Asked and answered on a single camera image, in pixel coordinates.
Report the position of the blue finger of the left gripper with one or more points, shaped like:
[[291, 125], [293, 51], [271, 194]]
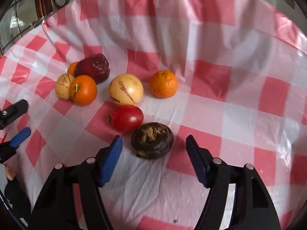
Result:
[[11, 113], [20, 137]]

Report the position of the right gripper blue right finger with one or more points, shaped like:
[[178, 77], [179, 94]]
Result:
[[200, 160]]

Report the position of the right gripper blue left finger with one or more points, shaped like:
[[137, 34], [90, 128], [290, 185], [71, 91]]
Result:
[[108, 158]]

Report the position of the red tomato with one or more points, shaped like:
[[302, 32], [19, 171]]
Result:
[[126, 118]]

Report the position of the person's left hand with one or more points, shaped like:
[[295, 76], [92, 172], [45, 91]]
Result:
[[10, 173]]

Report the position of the small orange tangerine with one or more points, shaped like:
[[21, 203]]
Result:
[[71, 68]]

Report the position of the dark red wrinkled fruit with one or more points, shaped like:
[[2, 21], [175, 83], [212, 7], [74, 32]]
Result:
[[95, 66]]

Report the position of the red white checkered tablecloth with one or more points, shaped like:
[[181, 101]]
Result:
[[241, 72]]

